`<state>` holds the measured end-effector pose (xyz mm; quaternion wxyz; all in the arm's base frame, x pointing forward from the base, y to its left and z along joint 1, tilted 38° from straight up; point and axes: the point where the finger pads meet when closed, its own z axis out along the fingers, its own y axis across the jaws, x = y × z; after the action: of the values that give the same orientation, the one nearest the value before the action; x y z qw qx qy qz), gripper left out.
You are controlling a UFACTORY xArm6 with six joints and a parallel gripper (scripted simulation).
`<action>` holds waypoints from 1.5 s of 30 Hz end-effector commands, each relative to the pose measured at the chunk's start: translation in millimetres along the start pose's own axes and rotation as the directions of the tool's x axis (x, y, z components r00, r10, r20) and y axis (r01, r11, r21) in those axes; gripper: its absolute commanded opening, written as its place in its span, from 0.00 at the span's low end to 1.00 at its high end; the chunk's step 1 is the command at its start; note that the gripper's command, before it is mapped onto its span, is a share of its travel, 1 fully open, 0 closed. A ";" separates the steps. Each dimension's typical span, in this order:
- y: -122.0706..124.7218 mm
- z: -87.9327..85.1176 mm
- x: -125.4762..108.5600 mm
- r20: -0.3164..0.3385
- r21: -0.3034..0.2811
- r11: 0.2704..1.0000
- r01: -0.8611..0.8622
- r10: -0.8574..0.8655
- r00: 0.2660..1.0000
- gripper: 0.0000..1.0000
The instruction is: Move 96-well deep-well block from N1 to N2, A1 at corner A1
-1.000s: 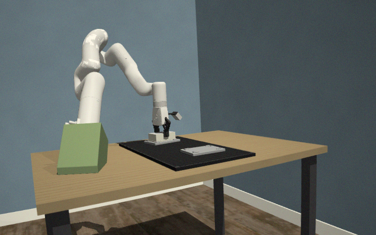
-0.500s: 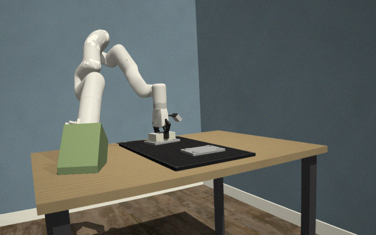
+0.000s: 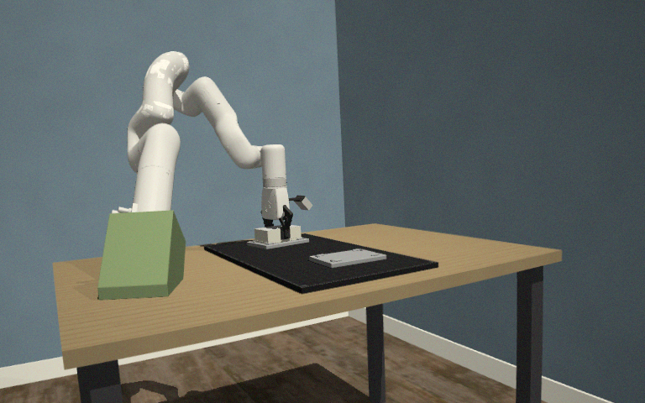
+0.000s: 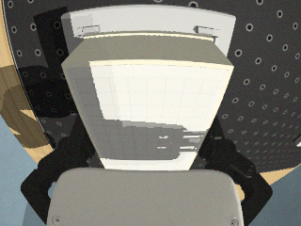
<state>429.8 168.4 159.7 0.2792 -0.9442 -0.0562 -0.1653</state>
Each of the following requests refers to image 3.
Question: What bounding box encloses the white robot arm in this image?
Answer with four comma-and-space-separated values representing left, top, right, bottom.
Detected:
112, 51, 286, 213

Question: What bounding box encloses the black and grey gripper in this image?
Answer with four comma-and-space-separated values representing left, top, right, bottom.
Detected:
261, 186, 293, 239

